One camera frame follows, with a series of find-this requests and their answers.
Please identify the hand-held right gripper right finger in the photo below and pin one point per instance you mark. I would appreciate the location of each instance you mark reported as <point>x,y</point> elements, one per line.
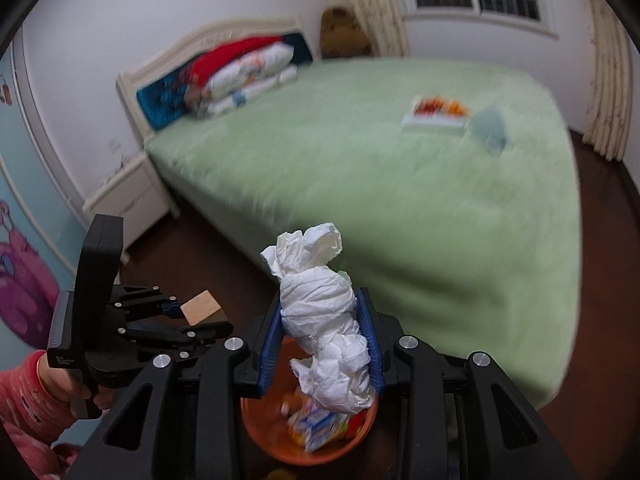
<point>374,360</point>

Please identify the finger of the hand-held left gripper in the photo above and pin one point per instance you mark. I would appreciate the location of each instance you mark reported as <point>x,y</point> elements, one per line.
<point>210,332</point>
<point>172,311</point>

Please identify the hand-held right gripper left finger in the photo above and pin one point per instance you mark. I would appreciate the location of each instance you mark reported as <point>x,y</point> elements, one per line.
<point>268,360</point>

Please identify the wooden block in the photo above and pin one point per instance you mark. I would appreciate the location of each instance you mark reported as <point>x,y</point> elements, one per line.
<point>200,307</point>

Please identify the white tissue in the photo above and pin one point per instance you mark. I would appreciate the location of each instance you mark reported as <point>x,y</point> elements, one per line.
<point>320,310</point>

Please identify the orange plastic bin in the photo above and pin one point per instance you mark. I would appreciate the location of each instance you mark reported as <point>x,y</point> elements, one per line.
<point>270,435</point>

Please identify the blue and white carton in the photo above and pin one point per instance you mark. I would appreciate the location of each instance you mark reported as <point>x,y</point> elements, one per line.
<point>317,427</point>

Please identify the person's left forearm pink sleeve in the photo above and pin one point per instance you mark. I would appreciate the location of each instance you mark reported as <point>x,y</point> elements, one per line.
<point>20,410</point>

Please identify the person's left hand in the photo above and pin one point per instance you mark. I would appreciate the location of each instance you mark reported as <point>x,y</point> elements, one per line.
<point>62,377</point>

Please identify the blue cartoon print wardrobe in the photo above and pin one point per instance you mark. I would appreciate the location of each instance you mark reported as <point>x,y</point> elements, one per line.
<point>20,260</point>

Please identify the cream nightstand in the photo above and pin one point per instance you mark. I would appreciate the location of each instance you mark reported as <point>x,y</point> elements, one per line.
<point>130,195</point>

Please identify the bed with green blanket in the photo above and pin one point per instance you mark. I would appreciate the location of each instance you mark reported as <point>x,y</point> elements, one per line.
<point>400,210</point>

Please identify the cream and blue headboard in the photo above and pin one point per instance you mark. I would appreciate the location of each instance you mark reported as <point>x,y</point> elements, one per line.
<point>160,95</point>

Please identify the white folded quilt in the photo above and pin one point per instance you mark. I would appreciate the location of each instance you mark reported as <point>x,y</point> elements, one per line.
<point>235,101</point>

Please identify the white plastic roll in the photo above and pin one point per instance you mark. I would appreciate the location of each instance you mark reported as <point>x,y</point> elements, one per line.
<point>430,122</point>

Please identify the stack of pillows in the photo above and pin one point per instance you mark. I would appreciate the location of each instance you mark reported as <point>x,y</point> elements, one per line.
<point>220,60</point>

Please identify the red and white wrapper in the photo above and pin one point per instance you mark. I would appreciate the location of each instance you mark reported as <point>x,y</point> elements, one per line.
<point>429,106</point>

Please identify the light blue plush toy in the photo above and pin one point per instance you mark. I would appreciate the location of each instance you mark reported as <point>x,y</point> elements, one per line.
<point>487,125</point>

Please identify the orange toy dinosaur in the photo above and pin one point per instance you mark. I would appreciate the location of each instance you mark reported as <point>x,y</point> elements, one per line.
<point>456,107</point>

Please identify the brown teddy bear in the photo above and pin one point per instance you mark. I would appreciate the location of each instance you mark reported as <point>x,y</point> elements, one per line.
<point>345,32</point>

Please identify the cream floral curtain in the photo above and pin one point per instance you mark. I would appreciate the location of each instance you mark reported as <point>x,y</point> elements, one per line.
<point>610,85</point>
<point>375,5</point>

